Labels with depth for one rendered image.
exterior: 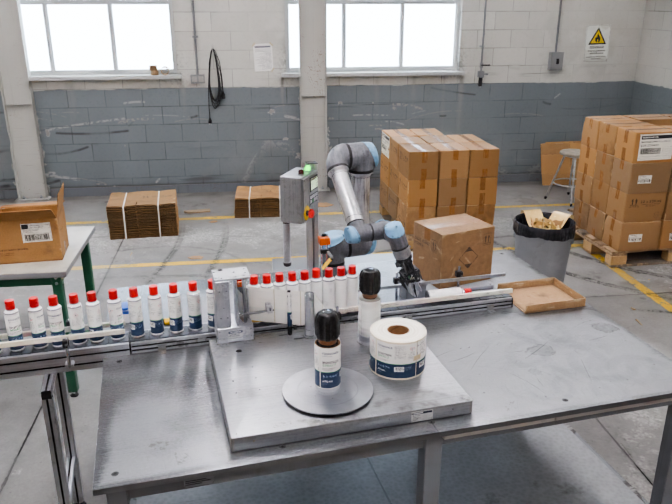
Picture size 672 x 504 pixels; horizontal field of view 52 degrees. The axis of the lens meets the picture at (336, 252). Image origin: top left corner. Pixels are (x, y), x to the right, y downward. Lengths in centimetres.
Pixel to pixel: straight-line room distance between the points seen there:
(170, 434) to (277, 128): 614
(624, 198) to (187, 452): 465
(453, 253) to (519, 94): 560
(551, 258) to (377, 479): 258
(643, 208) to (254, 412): 453
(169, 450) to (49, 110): 646
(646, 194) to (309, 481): 406
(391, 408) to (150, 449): 76
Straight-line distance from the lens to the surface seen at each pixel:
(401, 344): 240
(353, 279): 288
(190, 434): 232
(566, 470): 328
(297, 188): 272
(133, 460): 225
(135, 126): 822
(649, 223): 631
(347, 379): 243
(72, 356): 285
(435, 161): 613
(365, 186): 315
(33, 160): 848
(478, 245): 333
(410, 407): 232
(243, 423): 225
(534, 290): 341
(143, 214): 677
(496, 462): 325
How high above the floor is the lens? 213
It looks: 20 degrees down
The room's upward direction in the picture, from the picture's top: straight up
